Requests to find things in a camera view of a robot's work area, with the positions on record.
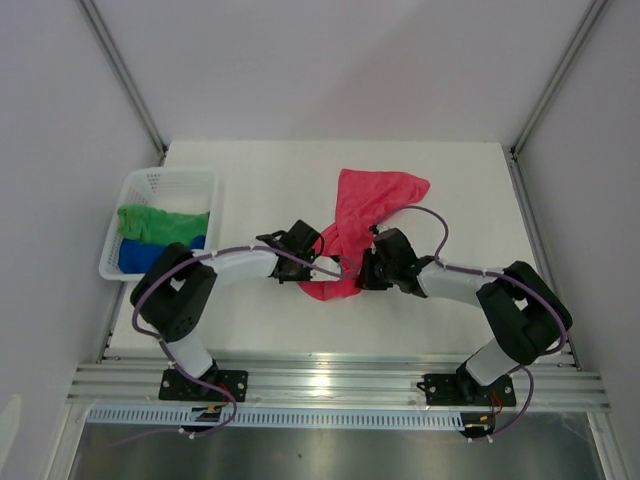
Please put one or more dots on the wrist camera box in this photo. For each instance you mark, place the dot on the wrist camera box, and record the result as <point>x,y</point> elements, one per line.
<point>327,269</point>
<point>378,229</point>

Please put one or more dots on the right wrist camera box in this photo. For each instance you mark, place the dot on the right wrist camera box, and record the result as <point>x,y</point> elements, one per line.
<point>378,229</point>

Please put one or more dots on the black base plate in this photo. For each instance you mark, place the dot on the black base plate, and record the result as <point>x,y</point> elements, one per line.
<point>175,386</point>
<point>455,390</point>

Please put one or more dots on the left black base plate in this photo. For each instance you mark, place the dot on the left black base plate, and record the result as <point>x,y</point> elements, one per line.
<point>175,386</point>

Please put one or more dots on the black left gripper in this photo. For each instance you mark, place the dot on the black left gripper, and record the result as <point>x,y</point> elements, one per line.
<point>305,277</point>

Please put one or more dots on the green microfiber towel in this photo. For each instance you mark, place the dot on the green microfiber towel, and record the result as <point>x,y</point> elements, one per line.
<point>152,225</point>

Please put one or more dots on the aluminium frame post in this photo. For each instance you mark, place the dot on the aluminium frame post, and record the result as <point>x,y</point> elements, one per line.
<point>577,43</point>
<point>122,74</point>

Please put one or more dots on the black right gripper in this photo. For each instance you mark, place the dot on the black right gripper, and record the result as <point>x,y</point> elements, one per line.
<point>365,280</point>

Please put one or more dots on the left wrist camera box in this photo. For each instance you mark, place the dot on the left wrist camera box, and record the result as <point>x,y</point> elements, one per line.
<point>327,269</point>

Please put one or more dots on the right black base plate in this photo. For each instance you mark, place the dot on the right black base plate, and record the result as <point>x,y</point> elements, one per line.
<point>455,390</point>

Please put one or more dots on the pink microfiber towel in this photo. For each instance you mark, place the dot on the pink microfiber towel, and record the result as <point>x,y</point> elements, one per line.
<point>363,198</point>

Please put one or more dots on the white slotted cable duct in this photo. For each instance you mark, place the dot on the white slotted cable duct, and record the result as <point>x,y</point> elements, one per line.
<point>173,416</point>

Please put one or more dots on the aluminium extrusion rail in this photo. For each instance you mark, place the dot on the aluminium extrusion rail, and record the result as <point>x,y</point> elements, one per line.
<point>334,380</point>

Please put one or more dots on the right aluminium frame post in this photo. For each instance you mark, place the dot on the right aluminium frame post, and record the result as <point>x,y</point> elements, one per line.
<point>577,43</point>

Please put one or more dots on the left aluminium frame post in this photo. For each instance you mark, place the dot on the left aluminium frame post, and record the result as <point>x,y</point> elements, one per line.
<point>122,74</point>

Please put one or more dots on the white plastic basket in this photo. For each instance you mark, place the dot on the white plastic basket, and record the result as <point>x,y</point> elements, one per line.
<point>157,207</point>

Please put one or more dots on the blue microfiber towel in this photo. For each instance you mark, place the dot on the blue microfiber towel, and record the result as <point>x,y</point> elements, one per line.
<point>136,257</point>

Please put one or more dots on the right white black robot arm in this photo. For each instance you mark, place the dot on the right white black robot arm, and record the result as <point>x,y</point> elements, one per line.
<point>526,317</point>

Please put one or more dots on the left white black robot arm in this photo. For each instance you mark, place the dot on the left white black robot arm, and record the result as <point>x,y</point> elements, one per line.
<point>168,302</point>

